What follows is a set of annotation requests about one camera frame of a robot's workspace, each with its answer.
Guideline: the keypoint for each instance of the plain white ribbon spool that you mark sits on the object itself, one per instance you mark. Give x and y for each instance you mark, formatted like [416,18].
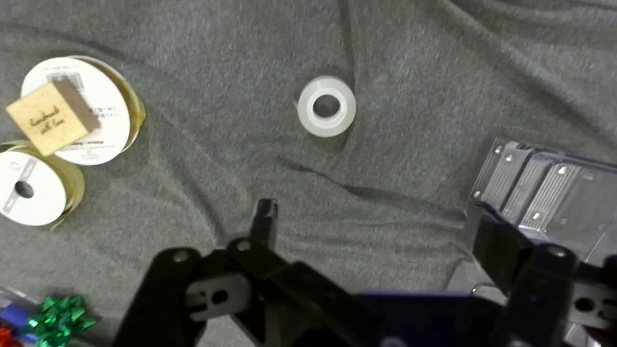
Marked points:
[42,205]

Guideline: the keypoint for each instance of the blue red gift bow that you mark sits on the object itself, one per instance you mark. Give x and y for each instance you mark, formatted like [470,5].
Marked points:
[22,298]

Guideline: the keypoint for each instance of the large red gift bow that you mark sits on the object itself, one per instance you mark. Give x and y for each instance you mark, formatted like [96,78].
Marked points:
[7,336]

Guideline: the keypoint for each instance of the white translucent tape roll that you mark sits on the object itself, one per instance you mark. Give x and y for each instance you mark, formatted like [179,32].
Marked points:
[310,117]

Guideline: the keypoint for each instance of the small wooden stamp block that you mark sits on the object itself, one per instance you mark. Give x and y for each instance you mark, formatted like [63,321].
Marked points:
[51,118]

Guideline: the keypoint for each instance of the printed white ribbon spool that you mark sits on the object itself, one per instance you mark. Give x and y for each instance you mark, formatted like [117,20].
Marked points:
[107,109]

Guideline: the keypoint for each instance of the grey tablecloth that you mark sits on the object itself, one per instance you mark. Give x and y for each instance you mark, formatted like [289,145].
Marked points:
[398,78]

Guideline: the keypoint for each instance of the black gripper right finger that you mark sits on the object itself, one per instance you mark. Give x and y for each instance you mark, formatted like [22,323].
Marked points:
[547,213]

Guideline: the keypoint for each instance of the green gift bow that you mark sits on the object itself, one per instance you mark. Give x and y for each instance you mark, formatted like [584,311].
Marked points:
[61,319]

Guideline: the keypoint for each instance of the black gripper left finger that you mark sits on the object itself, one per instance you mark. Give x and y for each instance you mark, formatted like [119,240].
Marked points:
[283,302]

